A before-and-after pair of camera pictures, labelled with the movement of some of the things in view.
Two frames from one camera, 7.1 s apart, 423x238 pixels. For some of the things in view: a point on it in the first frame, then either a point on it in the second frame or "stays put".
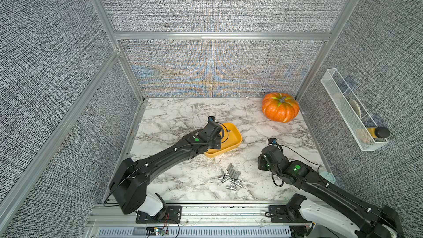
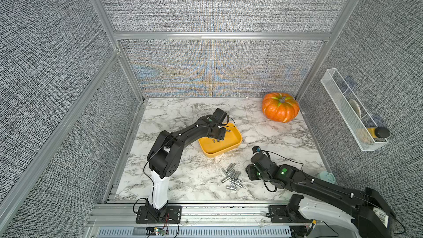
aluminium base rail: (199, 220) stays put
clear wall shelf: (359, 123) stays put
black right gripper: (260, 161) -> (248, 169)
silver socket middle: (235, 174) stays put
